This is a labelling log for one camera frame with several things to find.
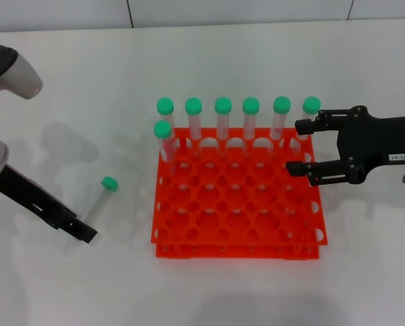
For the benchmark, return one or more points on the orange test tube rack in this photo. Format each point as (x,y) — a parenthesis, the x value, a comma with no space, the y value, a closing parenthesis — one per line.
(240,254)

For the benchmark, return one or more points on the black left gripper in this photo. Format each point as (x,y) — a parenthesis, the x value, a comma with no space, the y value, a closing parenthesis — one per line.
(32,197)

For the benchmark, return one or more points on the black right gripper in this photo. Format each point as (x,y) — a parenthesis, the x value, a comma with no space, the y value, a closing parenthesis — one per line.
(375,139)

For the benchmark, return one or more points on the clear test tube green cap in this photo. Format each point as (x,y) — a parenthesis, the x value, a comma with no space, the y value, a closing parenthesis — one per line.
(162,129)
(281,104)
(109,183)
(223,105)
(311,103)
(250,105)
(193,105)
(165,105)

